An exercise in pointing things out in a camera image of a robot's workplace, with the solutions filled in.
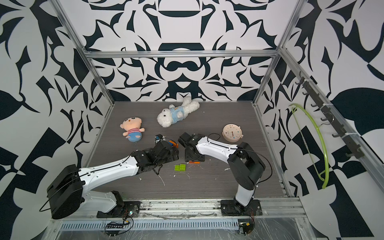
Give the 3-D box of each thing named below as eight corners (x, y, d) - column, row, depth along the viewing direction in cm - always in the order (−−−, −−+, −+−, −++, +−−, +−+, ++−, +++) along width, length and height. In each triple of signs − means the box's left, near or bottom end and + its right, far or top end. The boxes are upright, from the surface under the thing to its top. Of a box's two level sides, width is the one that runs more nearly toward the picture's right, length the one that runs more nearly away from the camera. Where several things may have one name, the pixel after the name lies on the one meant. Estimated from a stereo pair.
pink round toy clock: (223, 142, 100) (224, 139, 97) (221, 127, 108) (222, 123, 105) (243, 142, 100) (244, 139, 97) (239, 127, 108) (240, 123, 105)
